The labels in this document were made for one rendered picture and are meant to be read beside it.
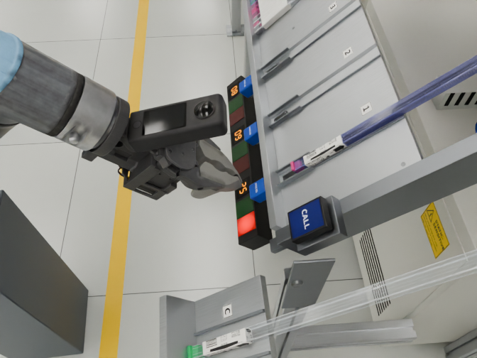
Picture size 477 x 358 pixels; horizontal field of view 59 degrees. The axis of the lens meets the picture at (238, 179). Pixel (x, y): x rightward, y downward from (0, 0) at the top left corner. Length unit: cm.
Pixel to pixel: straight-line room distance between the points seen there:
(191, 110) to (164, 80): 135
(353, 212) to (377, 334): 50
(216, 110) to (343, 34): 28
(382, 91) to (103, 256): 105
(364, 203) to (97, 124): 30
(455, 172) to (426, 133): 38
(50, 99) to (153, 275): 95
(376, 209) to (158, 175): 26
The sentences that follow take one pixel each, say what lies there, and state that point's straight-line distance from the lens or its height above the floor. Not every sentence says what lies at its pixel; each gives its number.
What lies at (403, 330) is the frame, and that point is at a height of 31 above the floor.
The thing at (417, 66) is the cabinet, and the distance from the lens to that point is 100.
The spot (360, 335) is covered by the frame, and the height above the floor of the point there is 32.
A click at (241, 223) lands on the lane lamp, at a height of 65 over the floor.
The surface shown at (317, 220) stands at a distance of 48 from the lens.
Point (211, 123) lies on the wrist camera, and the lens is 46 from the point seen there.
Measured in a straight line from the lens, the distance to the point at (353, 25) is 67.
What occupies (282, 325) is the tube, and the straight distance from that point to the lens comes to 43.
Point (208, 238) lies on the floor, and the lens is 136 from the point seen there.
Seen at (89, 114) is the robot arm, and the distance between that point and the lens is 47.
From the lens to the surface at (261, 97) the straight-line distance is 69.
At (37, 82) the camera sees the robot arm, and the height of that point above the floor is 94.
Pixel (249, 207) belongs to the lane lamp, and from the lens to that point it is 64.
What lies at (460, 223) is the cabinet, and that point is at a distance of 78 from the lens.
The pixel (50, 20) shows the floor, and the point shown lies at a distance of 231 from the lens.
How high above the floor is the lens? 122
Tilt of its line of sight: 56 degrees down
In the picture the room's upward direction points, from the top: straight up
